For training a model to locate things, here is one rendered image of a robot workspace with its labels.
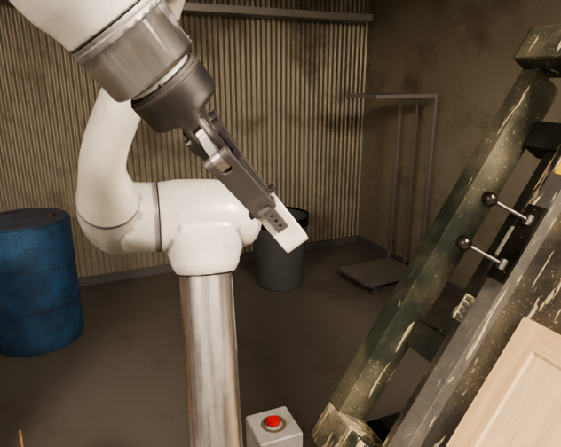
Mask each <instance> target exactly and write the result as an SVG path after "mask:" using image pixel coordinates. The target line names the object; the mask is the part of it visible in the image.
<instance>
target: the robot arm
mask: <svg viewBox="0 0 561 447"><path fill-rule="evenodd" d="M9 1H10V2H11V4H12V5H13V6H14V7H15V8H16V9H17V10H18V11H19V12H20V13H22V14H23V15H24V16H25V17H26V18H27V19H28V20H29V21H30V22H31V23H33V24H34V25H35V26H36V27H38V28H39V29H41V30H42V31H44V32H45V33H46V34H48V35H50V36H51V37H52V38H54V39H55V40H56V41H58V42H59V43H60V44H62V45H63V46H64V47H65V48H66V49H67V50H68V51H69V52H70V53H72V55H73V56H74V57H75V60H76V61H77V62H78V64H79V65H81V66H83V67H84V68H85V69H86V70H87V72H88V73H89V74H90V75H91V76H92V77H93V78H94V79H95V80H96V81H97V83H98V84H99V85H100V86H101V89H100V92H99V95H98V97H97V100H96V102H95V105H94V107H93V109H92V112H91V116H90V119H89V121H88V123H87V126H86V130H85V132H84V135H83V141H82V145H81V149H80V154H79V161H78V175H77V190H76V196H75V204H76V215H77V219H78V222H79V224H80V226H81V228H82V230H83V233H84V234H85V236H86V237H87V239H88V240H89V241H90V242H91V243H92V244H93V245H94V246H95V247H97V248H98V249H100V250H102V251H104V252H106V253H109V254H112V255H126V254H128V253H154V252H167V254H168V257H169V259H170V265H171V267H172V269H173V270H174V271H175V272H176V274H177V275H179V287H180V301H181V315H182V328H183V343H184V356H185V369H186V396H187V410H188V424H189V437H190V447H243V441H242V427H241V400H240V387H239V374H238V360H237V337H236V324H235V310H234V297H233V275H232V271H234V270H235V269H236V267H237V265H238V263H239V261H240V255H241V251H242V247H246V246H249V245H250V244H251V243H252V242H253V241H254V240H255V239H256V238H257V236H258V233H259V232H260V230H261V224H263V226H264V227H265V228H266V229H267V230H268V231H269V232H270V233H271V234H272V235H273V237H274V238H275V239H276V240H277V241H278V242H279V244H280V245H281V246H282V247H283V248H284V250H285V251H286V252H287V253H289V252H290V251H292V250H293V249H295V248H296V247H298V246H299V245H301V244H302V243H303V242H305V241H306V240H308V237H307V235H306V233H305V232H304V230H303V229H302V228H301V226H300V225H299V224H298V223H297V221H296V220H295V219H294V217H293V216H292V215H291V214H290V213H289V212H288V210H287V209H286V208H285V207H284V205H283V204H282V203H281V201H280V200H279V199H278V198H277V196H276V195H275V194H274V193H270V192H272V191H273V190H275V189H276V188H275V186H274V185H273V183H272V182H271V183H269V184H268V185H265V184H264V183H263V182H264V181H263V178H262V177H261V176H260V175H259V174H258V173H257V172H256V171H255V169H254V168H253V167H252V165H251V164H250V163H249V161H248V160H247V158H246V157H245V156H244V154H243V153H242V152H241V150H240V149H239V147H238V146H237V144H236V142H235V140H234V138H233V136H232V135H231V134H230V132H229V131H228V130H227V129H226V127H225V125H224V123H223V121H222V119H221V117H220V116H219V115H218V113H217V112H216V111H215V109H213V110H211V111H210V110H209V111H207V110H206V109H205V108H204V106H203V105H204V104H207V103H208V101H209V100H210V98H211V97H212V95H213V93H214V91H215V88H216V84H215V81H214V79H213V78H212V77H211V75H210V74H209V72H208V71H207V70H206V69H205V67H204V66H203V65H202V63H201V62H200V61H199V60H198V59H197V57H196V56H195V55H194V54H191V53H188V52H189V50H190V48H191V47H192V40H191V39H189V38H190V36H189V35H186V33H185V32H184V31H183V29H182V28H181V27H180V25H179V24H178V20H179V18H180V15H181V12H182V10H183V6H184V3H185V0H9ZM140 119H142V120H143V122H144V123H145V124H146V125H147V126H148V127H149V128H150V129H151V131H153V132H154V133H157V134H163V133H167V132H170V131H171V130H172V129H177V128H180V129H182V130H183V131H184V132H183V135H184V136H185V138H186V141H185V144H186V146H187V147H188V148H189V149H190V150H191V152H192V153H193V154H194V155H197V156H199V157H200V158H201V159H202V160H203V166H204V168H205V169H206V170H207V171H208V172H209V173H211V174H212V175H213V176H214V177H216V178H217V179H218V180H215V179H174V180H170V181H165V182H152V183H136V182H132V180H131V179H130V176H129V174H128V172H127V170H126V161H127V157H128V153H129V150H130V145H131V142H132V139H133V138H134V135H135V132H136V130H137V127H138V124H139V121H140Z"/></svg>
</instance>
